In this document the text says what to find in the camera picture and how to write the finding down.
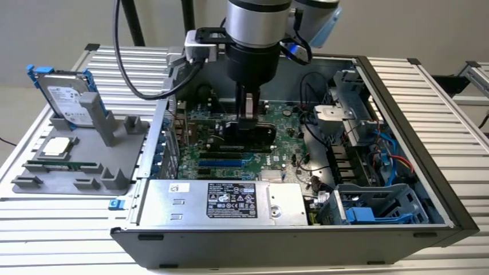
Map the grey parts rack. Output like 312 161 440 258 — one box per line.
11 91 150 197

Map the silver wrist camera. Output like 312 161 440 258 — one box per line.
183 27 231 64

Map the green graphics card black fan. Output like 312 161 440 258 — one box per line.
174 101 279 147

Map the black stand pole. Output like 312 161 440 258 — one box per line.
181 0 199 31
122 0 147 46

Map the silver metal drive bracket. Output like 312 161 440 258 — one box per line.
314 70 387 147

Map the thick black camera cable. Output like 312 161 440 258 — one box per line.
113 0 206 100

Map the black expansion slot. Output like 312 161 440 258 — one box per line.
199 151 246 160

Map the silver CPU chip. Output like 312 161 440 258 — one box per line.
41 137 77 158

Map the black open PC case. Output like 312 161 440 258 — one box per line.
110 45 482 270

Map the red data wire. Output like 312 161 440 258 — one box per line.
390 154 416 172

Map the grey disk bay cage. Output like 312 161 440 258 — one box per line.
316 183 431 227

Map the thick black cable loop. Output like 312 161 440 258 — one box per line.
195 84 215 104

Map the green motherboard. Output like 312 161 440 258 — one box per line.
177 100 334 184

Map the thin black internal cable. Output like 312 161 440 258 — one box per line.
299 71 331 121

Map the silver power supply unit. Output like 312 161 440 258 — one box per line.
135 179 310 227

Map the blue disk bay latch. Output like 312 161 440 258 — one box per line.
346 206 378 226

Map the blue expansion slot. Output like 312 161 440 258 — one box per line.
198 159 246 168

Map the blue data wire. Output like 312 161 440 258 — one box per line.
372 130 400 184

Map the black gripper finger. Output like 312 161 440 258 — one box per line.
235 84 264 130

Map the silver finned heatsink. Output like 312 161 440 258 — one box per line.
262 168 288 180

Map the hard disk in blue carrier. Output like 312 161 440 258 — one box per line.
26 65 107 129

